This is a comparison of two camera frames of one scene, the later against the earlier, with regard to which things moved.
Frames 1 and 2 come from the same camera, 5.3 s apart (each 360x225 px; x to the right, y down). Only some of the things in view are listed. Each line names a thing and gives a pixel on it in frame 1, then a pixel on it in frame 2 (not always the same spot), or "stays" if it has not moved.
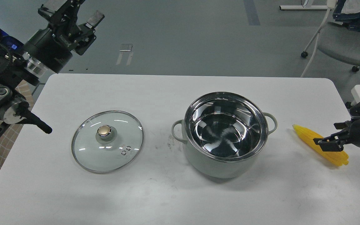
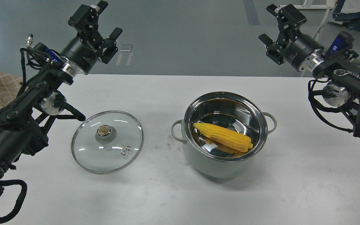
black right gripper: (359, 134) to (296, 49)
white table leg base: (306, 7) stays
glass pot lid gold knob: (106, 142) stays
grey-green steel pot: (226, 133) stays
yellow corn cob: (341, 158) to (224, 137)
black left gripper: (50, 47) to (83, 53)
